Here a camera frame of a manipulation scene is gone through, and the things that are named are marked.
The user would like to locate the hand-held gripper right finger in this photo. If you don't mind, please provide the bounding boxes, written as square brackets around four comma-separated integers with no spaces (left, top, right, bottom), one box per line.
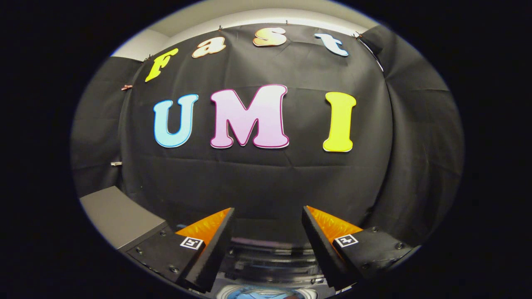
[302,206,416,290]

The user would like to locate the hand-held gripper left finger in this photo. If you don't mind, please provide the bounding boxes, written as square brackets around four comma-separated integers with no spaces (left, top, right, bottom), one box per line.
[126,207,236,293]

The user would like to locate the grey top-load washing machine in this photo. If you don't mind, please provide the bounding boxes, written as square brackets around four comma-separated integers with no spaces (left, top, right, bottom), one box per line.
[212,237,333,299]

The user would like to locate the light blue polo shirt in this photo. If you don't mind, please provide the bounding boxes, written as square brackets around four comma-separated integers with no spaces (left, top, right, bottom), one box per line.
[239,289,293,299]

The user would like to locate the black backdrop cloth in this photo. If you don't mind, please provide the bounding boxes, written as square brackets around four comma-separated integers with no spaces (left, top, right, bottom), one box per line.
[71,23,465,246]

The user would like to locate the grey side table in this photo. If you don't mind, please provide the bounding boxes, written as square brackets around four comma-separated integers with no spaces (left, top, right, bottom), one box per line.
[79,186,173,252]

